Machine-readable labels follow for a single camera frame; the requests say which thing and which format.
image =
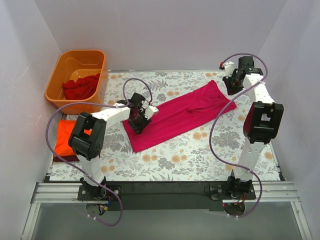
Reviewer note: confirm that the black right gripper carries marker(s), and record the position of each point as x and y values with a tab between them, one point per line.
231	86

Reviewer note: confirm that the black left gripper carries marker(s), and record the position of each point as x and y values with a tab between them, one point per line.
139	124

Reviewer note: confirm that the magenta t shirt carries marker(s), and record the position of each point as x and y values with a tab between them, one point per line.
179	115

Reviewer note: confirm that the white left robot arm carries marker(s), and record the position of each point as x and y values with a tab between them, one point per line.
88	135

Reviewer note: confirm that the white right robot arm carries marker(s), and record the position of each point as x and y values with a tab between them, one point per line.
261	124

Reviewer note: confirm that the red t shirt in bin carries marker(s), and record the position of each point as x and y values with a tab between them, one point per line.
81	89

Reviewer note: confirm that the floral patterned table mat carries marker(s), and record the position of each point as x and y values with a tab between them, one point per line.
206	153

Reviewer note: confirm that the orange plastic bin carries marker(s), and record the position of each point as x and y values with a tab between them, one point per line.
80	76

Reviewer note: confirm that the folded dark red t shirt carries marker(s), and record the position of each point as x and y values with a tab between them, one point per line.
65	159

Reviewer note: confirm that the folded orange t shirt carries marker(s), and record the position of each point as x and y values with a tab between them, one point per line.
62	148

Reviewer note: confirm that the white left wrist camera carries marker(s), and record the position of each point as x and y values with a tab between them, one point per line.
150	111

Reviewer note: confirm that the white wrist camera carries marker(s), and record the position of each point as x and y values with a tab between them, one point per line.
150	111
228	67

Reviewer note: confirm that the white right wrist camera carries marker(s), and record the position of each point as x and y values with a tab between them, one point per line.
228	67

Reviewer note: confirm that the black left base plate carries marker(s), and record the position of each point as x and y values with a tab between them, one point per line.
87	192

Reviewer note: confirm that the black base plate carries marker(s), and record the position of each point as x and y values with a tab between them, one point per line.
220	190
87	192

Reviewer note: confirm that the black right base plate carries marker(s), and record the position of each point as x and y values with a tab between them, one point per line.
220	190

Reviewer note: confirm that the aluminium frame rail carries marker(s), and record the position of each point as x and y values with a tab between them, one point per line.
70	192

